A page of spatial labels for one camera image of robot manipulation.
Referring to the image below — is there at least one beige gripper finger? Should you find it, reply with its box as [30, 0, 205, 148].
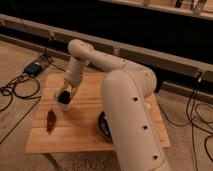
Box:
[54, 88, 62, 101]
[70, 88, 78, 100]

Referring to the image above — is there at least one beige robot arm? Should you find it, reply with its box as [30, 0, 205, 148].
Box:
[55, 39, 171, 171]

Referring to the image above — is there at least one white ceramic cup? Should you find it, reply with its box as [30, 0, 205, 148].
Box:
[57, 91, 71, 111]

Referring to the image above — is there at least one brown dried leaf object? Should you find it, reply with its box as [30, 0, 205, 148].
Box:
[46, 110, 56, 133]

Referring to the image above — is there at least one wooden table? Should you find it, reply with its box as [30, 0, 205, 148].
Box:
[25, 71, 172, 155]

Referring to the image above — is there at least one blue power adapter box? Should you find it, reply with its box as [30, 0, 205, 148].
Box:
[24, 63, 42, 76]

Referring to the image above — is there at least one dark metal bowl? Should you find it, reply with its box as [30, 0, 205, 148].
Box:
[98, 112, 112, 141]

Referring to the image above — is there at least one black cables left floor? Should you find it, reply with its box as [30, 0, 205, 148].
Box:
[0, 31, 66, 144]

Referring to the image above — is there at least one black cables floor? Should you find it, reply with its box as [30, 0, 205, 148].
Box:
[158, 73, 213, 171]
[0, 31, 66, 144]

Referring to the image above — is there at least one black cables right floor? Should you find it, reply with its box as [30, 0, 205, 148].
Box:
[158, 73, 213, 171]

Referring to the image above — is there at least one long wooden shelf rail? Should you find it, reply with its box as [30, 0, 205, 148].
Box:
[0, 14, 213, 83]

